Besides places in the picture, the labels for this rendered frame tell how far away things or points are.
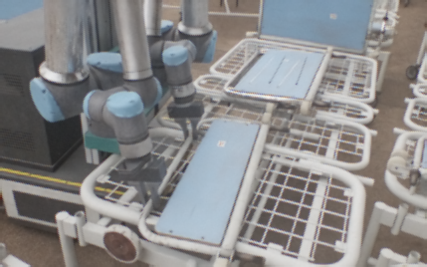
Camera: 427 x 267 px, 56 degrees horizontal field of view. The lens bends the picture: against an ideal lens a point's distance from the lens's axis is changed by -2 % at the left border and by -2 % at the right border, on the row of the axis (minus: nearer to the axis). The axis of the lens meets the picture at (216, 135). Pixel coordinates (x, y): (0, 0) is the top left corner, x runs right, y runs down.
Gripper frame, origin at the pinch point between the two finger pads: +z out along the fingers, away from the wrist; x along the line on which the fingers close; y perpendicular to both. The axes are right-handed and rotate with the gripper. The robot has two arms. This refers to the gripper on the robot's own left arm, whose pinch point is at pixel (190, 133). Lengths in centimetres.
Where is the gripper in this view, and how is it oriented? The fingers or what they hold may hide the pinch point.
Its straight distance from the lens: 159.2
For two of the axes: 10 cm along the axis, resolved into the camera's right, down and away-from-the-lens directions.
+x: 9.6, -0.1, -2.8
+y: -2.4, 4.8, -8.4
